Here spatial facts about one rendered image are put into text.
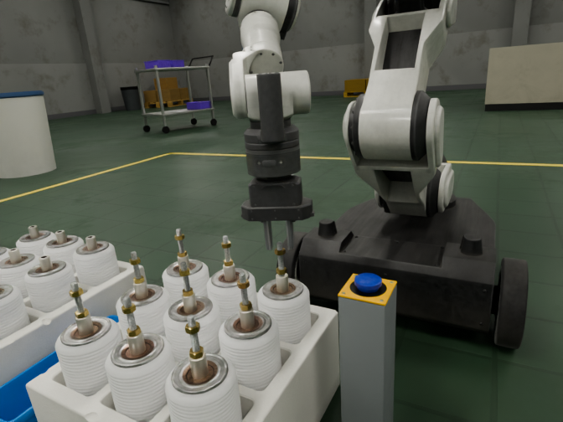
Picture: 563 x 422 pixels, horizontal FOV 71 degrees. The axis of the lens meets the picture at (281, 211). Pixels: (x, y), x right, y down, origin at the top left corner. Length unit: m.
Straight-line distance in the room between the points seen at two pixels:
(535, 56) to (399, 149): 5.19
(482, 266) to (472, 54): 10.29
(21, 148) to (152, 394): 3.24
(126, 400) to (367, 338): 0.35
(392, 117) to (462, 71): 10.33
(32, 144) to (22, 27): 7.94
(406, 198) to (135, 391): 0.79
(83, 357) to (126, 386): 0.10
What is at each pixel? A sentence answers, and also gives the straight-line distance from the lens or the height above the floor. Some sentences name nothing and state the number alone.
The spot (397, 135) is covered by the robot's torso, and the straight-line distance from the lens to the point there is 0.83.
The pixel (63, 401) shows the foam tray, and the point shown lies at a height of 0.18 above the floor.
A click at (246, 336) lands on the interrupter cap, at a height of 0.25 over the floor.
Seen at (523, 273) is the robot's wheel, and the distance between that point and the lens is 0.99.
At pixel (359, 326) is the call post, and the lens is 0.61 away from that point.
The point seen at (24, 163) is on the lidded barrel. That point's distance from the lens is 3.78.
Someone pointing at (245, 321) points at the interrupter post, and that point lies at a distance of 0.64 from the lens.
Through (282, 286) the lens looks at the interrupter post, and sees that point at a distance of 0.73.
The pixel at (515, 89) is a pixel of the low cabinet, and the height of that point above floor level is 0.26.
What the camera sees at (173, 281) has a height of 0.24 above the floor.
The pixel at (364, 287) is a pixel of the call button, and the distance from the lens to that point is 0.59.
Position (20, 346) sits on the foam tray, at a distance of 0.96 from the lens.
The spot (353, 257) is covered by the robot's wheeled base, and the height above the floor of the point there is 0.19.
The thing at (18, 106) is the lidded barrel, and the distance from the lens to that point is 3.72.
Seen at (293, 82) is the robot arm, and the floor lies 0.61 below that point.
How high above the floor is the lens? 0.62
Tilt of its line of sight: 19 degrees down
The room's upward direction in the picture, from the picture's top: 4 degrees counter-clockwise
